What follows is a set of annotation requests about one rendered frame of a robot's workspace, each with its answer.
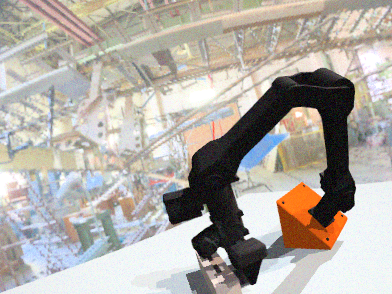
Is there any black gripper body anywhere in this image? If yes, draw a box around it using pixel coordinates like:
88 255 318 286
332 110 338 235
209 205 268 269

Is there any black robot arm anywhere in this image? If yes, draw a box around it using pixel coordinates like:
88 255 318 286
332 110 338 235
163 67 356 259

